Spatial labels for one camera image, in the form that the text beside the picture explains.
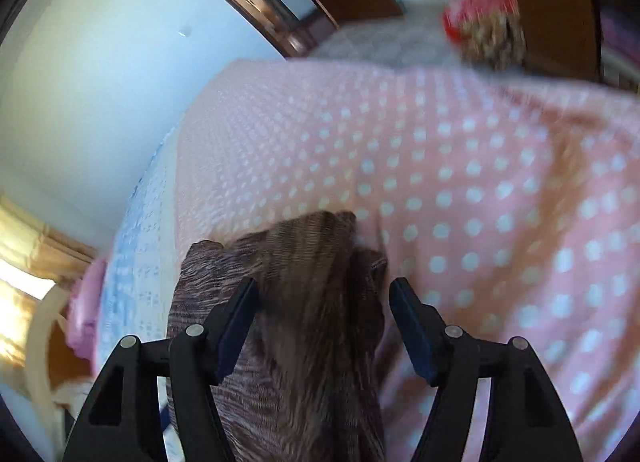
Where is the blue polka dot blanket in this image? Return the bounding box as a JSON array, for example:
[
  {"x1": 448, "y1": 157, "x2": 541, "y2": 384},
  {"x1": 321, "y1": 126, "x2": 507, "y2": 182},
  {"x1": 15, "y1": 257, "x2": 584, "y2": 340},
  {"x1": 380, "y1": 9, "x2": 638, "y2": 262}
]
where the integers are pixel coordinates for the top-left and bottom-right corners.
[{"x1": 95, "y1": 127, "x2": 183, "y2": 462}]

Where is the pink dotted bed sheet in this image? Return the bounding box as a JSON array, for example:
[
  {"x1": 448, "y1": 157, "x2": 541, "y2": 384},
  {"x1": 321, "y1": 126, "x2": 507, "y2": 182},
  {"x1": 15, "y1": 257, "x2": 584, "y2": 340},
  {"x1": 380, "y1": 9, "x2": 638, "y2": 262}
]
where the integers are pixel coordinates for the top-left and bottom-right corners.
[{"x1": 175, "y1": 58, "x2": 640, "y2": 462}]

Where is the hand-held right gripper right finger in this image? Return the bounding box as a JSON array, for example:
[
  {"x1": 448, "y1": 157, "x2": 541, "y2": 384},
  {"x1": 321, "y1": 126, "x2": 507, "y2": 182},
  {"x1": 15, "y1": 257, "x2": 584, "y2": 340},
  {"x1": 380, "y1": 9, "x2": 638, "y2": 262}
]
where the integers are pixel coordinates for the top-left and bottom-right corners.
[{"x1": 389, "y1": 277, "x2": 583, "y2": 462}]

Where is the white checked bed sheet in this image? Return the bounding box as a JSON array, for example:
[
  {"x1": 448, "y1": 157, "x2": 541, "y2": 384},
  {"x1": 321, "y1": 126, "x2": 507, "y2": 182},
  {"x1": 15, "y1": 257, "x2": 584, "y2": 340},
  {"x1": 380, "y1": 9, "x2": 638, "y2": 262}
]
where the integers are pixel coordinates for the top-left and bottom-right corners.
[{"x1": 310, "y1": 2, "x2": 468, "y2": 70}]

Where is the pink pillow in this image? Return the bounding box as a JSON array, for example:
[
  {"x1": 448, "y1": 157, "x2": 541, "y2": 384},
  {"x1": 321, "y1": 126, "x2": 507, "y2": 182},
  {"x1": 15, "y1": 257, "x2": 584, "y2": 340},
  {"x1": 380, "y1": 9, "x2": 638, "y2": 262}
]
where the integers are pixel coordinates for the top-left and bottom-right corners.
[{"x1": 66, "y1": 257, "x2": 108, "y2": 362}]

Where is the yellow curtain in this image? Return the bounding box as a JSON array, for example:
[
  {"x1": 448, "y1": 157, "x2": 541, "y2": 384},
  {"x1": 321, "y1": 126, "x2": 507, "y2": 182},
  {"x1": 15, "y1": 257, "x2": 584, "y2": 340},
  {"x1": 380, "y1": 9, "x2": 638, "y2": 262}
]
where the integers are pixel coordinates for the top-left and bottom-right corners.
[{"x1": 0, "y1": 194, "x2": 98, "y2": 368}]

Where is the white curved chair frame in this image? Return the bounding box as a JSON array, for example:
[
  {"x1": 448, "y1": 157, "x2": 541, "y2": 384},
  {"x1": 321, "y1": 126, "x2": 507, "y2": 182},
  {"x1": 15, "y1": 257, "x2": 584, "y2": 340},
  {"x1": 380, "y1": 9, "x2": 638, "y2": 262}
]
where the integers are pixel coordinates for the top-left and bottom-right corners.
[{"x1": 25, "y1": 282, "x2": 76, "y2": 462}]

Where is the brown knit sweater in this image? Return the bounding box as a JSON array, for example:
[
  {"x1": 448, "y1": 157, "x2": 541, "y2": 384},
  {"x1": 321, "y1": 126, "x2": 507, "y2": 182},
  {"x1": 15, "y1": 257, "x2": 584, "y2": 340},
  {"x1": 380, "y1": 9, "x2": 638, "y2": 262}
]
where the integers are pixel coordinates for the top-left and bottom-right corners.
[{"x1": 166, "y1": 210, "x2": 389, "y2": 462}]

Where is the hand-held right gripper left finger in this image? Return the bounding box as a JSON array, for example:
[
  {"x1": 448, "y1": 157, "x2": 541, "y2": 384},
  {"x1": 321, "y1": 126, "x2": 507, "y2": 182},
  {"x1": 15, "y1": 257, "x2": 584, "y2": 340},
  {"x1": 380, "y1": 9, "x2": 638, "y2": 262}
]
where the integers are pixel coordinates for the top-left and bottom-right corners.
[{"x1": 62, "y1": 277, "x2": 260, "y2": 462}]

